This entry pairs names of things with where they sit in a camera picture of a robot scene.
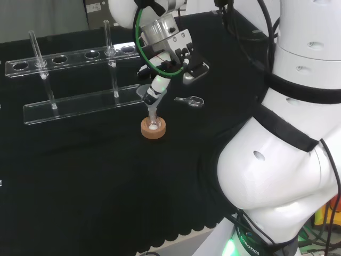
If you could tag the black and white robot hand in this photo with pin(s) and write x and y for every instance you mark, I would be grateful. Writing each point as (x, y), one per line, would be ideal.
(159, 84)

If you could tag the translucent plastic funnel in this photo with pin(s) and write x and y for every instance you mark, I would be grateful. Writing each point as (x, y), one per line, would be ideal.
(152, 108)

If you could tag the small glass weighing funnel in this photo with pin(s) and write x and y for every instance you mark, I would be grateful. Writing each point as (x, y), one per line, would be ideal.
(193, 101)

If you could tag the glass round-bottom flask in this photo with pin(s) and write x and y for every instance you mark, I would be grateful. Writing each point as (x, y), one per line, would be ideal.
(153, 124)

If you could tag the clear acrylic funnel stand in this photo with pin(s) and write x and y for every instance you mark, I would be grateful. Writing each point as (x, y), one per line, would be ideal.
(80, 102)

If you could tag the grey cabinet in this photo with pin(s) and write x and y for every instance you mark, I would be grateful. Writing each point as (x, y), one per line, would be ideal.
(97, 13)

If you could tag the black bench cloth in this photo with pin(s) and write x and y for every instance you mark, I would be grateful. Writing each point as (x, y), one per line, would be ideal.
(93, 173)

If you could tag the yellow stop button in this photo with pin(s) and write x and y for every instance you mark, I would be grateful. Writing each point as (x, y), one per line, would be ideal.
(334, 209)

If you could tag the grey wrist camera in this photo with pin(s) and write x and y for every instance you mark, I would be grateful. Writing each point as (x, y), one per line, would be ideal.
(195, 72)

